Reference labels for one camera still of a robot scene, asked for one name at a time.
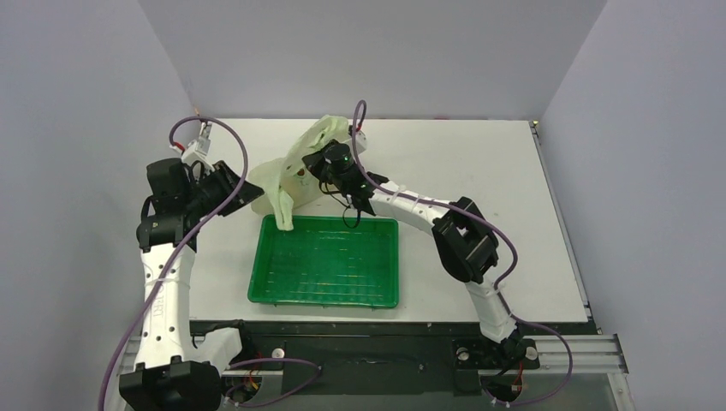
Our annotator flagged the translucent pale green plastic bag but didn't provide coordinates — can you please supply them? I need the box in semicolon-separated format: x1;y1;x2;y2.
247;115;350;231

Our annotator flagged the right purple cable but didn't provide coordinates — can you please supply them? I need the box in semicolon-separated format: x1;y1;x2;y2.
351;100;574;407

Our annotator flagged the purple cable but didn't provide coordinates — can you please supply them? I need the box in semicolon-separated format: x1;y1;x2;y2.
97;116;322;411
351;100;574;407

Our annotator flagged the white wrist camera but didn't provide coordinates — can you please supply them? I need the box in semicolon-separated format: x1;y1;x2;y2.
181;122;211;169
346;126;368;154

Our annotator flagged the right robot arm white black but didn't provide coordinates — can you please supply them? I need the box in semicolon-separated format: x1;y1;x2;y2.
302;140;539;371

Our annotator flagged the green plastic tray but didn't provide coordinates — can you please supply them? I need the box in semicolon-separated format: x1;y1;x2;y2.
247;215;399;309

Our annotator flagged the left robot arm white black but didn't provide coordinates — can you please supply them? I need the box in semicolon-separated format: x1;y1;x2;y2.
119;158;264;410

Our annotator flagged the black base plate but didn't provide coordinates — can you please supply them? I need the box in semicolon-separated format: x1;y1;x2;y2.
187;320;597;397

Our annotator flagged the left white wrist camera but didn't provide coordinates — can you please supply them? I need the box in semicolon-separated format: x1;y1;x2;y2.
181;122;211;169

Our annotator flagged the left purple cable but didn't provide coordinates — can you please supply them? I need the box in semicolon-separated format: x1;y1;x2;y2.
97;116;322;411

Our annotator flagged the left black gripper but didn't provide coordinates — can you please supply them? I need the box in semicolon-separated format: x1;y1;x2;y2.
183;161;263;218

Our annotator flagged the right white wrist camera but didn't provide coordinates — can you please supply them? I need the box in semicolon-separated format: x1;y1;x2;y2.
346;126;368;154

